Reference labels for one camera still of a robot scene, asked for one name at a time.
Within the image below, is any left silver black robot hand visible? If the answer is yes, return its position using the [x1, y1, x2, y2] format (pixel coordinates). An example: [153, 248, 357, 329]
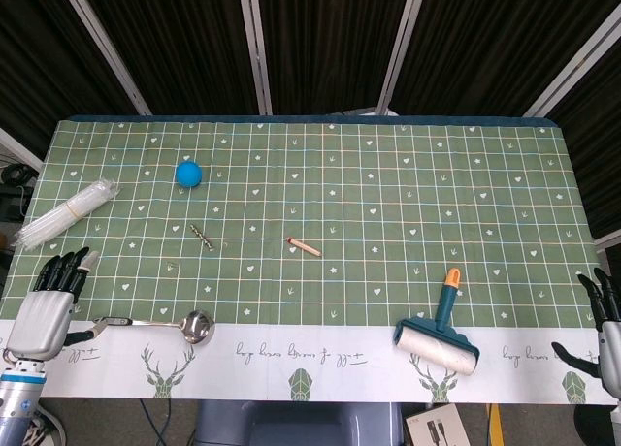
[5, 246, 106, 363]

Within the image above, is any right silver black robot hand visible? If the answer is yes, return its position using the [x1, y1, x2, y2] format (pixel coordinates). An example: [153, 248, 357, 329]
[551, 267, 621, 399]

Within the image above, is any grey beaded metal chain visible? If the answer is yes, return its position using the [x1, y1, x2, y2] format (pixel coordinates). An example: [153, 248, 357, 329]
[189, 223, 217, 252]

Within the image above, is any clear plastic straw bundle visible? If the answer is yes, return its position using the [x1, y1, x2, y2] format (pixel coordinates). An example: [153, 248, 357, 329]
[13, 178, 123, 250]

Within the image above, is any black white shoe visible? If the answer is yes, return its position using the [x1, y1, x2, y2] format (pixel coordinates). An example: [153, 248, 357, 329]
[22, 406, 68, 446]

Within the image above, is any stainless steel ladle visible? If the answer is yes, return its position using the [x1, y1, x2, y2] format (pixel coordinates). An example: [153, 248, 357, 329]
[92, 309, 216, 346]

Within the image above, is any teal lint roller orange tip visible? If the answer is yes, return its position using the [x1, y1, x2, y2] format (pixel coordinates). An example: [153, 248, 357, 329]
[393, 267, 482, 377]

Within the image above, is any white cardboard box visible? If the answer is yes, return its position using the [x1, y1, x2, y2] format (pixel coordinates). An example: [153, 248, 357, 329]
[404, 402, 474, 446]

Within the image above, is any blue ball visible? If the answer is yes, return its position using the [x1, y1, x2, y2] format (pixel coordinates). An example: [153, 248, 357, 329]
[175, 160, 205, 190]

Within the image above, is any wooden pencil with red band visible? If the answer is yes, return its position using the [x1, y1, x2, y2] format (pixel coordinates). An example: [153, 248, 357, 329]
[285, 236, 323, 259]

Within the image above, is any grey blue chair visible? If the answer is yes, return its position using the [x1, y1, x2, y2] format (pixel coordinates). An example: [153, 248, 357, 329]
[193, 398, 405, 446]

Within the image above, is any green grid tablecloth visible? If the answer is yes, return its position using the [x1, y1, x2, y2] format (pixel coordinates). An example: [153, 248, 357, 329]
[0, 117, 621, 405]

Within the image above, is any white partition post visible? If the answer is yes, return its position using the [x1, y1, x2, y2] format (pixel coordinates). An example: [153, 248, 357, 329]
[522, 3, 621, 118]
[236, 0, 274, 116]
[56, 0, 153, 117]
[375, 0, 429, 116]

